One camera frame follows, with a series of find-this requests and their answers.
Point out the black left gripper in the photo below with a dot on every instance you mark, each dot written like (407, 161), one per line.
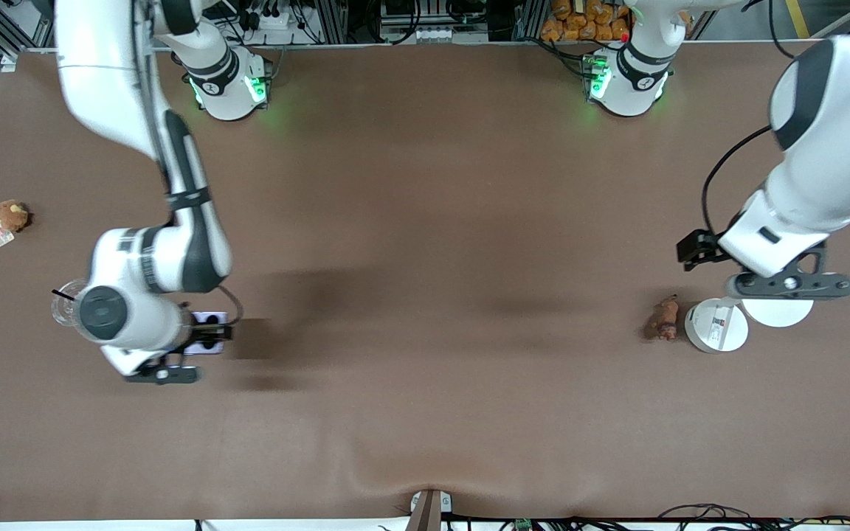
(699, 247)

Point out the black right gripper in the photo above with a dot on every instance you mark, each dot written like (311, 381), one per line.
(202, 337)

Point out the lilac flip phone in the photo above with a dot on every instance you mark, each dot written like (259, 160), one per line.
(211, 318)

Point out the brown lion statue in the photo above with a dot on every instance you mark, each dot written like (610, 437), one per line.
(665, 318)

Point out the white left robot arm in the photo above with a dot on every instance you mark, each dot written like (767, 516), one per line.
(823, 177)

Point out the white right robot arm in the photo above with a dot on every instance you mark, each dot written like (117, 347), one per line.
(100, 74)

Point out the white desk lamp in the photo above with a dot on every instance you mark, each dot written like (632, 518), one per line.
(716, 326)

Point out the clear plastic cup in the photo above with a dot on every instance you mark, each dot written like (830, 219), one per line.
(65, 310)

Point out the black drinking straw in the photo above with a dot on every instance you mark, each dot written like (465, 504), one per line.
(62, 295)

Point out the brown plush toy with tag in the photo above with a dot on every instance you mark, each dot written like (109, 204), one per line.
(9, 215)

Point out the orange snack bags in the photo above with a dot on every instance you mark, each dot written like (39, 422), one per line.
(587, 22)

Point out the white power strip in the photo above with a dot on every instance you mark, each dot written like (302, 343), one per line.
(277, 20)

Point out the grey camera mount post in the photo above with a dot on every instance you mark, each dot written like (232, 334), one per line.
(426, 512)

